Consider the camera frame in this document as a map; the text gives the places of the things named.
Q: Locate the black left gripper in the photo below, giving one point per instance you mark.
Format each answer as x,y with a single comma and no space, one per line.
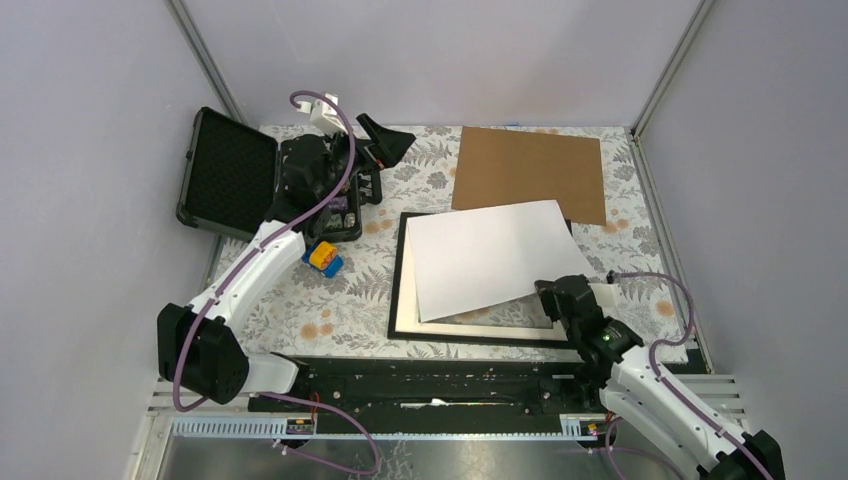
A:
387,148

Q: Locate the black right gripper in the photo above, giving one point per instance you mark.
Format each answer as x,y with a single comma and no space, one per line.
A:
546,295

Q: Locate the black picture frame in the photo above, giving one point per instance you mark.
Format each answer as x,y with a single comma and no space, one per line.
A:
394,332

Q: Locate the brown backing board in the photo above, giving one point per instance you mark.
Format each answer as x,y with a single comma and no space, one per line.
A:
498,167

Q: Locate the cat photo print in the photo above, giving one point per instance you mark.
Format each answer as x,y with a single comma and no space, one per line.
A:
471,259

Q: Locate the white mat board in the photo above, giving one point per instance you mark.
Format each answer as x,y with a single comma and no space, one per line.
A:
522,318

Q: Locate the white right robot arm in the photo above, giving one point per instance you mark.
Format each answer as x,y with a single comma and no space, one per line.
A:
620,374

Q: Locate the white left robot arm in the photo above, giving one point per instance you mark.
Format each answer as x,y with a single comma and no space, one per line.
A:
197,344

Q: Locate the orange blue toy block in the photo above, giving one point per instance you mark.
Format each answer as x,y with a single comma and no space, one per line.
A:
323,257

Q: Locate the black poker chip case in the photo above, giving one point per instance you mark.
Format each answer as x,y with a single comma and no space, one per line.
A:
236,178

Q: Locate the floral table cloth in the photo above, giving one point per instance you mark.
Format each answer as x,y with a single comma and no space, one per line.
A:
347,315

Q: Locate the right aluminium corner post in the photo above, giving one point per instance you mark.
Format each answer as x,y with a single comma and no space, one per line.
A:
702,12

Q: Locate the aluminium corner post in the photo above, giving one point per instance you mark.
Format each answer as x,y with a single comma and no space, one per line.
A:
702,12
203,56

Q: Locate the left aluminium corner post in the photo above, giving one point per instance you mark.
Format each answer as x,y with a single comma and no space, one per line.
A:
203,56

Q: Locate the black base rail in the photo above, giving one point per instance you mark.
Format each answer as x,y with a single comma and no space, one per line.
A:
440,397

